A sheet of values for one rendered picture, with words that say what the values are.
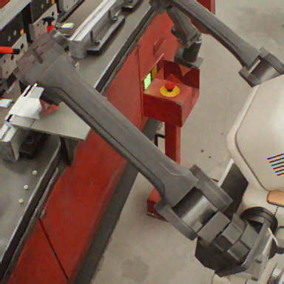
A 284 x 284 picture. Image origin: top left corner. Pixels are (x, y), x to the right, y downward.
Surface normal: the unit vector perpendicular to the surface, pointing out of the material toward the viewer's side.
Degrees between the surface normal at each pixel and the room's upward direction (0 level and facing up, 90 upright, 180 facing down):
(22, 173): 0
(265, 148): 90
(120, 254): 0
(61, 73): 57
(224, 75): 0
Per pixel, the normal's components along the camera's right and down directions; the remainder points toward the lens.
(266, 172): -0.49, 0.64
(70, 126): -0.04, -0.70
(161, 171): 0.16, 0.20
